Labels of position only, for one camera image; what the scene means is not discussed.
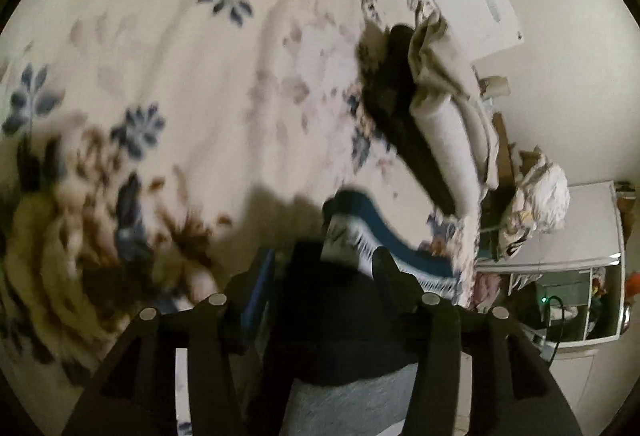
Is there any large cardboard box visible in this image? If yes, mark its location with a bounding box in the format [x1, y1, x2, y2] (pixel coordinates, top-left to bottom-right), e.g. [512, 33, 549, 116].
[492, 113, 521, 187]

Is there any folded white cloth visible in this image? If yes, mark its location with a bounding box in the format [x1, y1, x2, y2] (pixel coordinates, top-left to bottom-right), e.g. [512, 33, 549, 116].
[410, 90, 501, 221]

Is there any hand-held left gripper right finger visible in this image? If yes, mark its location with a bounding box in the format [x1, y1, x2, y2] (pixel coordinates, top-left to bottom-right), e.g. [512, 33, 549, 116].
[372, 247, 583, 436]

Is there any floral bed sheet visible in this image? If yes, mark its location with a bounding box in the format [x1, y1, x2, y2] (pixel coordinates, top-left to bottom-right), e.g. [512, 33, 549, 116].
[0, 0, 483, 436]

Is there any pile of white clothes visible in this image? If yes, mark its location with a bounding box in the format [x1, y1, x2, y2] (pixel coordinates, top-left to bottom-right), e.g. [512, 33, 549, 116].
[497, 148, 571, 261]

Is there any white wardrobe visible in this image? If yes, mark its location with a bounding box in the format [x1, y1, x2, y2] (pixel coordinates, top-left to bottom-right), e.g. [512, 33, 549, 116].
[475, 181, 640, 357]

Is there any striped knit sweater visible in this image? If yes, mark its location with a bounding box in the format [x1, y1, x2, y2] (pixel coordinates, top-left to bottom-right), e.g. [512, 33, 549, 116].
[260, 188, 463, 436]

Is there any folded grey cloth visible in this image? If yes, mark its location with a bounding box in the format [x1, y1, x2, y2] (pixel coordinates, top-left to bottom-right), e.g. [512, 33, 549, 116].
[407, 8, 476, 101]

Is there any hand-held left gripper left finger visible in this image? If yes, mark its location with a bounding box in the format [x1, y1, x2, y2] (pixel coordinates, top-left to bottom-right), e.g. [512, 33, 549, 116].
[62, 248, 277, 436]

